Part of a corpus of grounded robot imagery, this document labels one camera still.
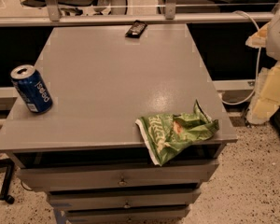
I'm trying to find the green jalapeno chip bag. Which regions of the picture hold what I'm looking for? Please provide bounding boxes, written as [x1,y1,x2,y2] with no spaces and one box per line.
[135,101,219,166]

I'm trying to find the grey drawer cabinet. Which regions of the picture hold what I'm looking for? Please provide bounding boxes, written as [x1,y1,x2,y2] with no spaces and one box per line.
[0,22,239,224]

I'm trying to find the black snack bar wrapper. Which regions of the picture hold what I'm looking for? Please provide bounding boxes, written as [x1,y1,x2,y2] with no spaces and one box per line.
[125,21,147,38]

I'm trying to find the top grey drawer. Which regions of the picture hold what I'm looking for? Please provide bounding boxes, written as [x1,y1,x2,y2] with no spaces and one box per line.
[18,160,218,191]

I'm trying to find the grey drawer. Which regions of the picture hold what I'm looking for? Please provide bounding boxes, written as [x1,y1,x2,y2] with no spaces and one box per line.
[49,189,201,211]
[55,205,189,224]
[18,160,218,191]

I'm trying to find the bottom grey drawer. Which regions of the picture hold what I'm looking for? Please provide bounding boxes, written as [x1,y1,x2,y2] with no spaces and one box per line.
[55,205,189,224]

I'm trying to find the blue pepsi can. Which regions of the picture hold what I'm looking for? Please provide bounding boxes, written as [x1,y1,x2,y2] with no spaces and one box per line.
[10,64,53,114]

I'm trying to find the middle grey drawer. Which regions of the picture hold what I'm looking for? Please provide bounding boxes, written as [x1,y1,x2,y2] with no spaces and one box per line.
[49,189,201,211]

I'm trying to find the black chair base leg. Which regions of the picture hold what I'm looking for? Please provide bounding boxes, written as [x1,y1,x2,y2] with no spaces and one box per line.
[0,159,15,204]

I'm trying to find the metal railing frame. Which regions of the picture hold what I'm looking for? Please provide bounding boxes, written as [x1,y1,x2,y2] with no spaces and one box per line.
[0,0,275,27]

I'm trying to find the white cable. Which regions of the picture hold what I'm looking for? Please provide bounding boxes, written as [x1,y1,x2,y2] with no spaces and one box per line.
[221,10,263,106]

